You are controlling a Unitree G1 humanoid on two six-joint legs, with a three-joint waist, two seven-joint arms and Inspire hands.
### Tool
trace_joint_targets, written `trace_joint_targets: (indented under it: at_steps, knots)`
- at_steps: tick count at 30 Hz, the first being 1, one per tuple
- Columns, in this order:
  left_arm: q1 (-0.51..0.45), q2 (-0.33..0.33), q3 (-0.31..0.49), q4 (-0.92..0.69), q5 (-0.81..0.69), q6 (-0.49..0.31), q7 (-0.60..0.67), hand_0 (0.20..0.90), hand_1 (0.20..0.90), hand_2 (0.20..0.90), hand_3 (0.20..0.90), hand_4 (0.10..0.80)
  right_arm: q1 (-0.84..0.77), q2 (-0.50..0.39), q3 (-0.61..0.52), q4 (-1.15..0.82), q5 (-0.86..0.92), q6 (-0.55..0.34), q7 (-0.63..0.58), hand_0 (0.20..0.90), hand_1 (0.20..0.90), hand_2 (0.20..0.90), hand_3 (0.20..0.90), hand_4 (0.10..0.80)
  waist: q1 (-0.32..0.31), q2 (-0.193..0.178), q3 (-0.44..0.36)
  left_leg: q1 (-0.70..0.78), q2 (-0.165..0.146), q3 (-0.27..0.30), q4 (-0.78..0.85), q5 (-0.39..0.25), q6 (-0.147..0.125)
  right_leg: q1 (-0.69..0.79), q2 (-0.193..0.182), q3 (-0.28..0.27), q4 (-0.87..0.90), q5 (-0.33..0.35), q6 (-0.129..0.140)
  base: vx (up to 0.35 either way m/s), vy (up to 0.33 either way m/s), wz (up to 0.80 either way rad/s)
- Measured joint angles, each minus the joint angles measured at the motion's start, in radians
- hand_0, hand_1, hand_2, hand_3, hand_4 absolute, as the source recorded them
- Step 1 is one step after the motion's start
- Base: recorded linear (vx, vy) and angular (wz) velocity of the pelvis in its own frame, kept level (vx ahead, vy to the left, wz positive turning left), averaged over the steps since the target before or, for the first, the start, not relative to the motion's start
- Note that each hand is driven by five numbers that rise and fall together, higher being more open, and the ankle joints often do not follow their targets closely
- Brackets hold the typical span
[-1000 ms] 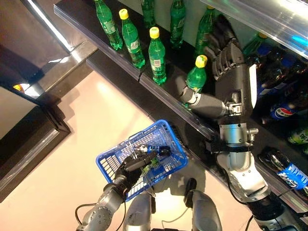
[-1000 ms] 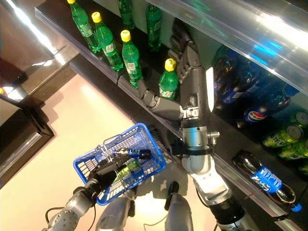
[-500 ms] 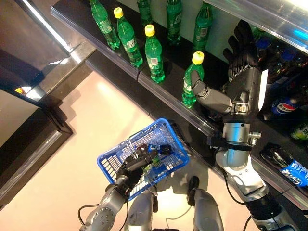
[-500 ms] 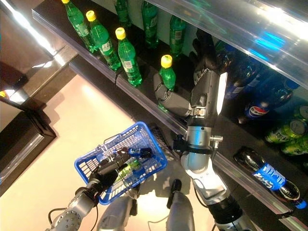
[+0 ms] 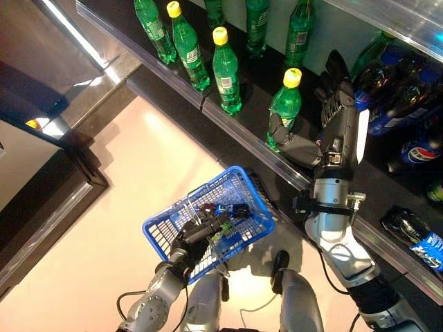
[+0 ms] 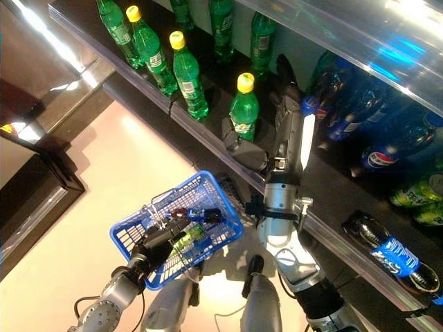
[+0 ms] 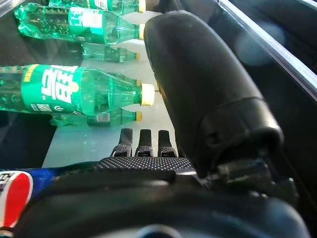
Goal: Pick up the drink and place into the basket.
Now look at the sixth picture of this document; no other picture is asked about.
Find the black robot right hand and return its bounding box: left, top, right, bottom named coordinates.
left=221, top=53, right=318, bottom=174

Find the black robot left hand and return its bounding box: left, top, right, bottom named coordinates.
left=129, top=220, right=190, bottom=275

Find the green Sprite bottle yellow cap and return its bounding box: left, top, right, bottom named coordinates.
left=208, top=0, right=235, bottom=63
left=229, top=72, right=260, bottom=142
left=125, top=5, right=179, bottom=97
left=168, top=30, right=210, bottom=121
left=249, top=12, right=276, bottom=77
left=96, top=0, right=145, bottom=70

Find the blue plastic shopping basket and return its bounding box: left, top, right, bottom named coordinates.
left=109, top=170, right=244, bottom=291

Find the silver robot left leg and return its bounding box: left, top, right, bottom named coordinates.
left=140, top=275, right=201, bottom=332

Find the silver robot leg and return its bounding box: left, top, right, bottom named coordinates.
left=140, top=275, right=201, bottom=332
left=239, top=255, right=283, bottom=332

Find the black shelf board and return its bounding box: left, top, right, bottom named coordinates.
left=50, top=0, right=215, bottom=108
left=171, top=20, right=443, bottom=312

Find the silver robot right leg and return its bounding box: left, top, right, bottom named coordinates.
left=239, top=255, right=283, bottom=332

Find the black glossy cabinet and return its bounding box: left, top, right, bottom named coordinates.
left=0, top=151, right=87, bottom=281

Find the black base shelf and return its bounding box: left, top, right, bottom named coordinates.
left=102, top=72, right=443, bottom=332

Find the Pepsi cola bottle lying flat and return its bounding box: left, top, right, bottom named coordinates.
left=342, top=210, right=442, bottom=295

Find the chrome floor plinth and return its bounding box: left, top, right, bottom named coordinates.
left=34, top=55, right=117, bottom=136

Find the dark reflective display case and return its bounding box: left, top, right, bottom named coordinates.
left=0, top=77, right=48, bottom=146

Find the clear plastic price rail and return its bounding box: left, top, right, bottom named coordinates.
left=47, top=3, right=174, bottom=117
left=169, top=102, right=443, bottom=332
left=238, top=0, right=443, bottom=118

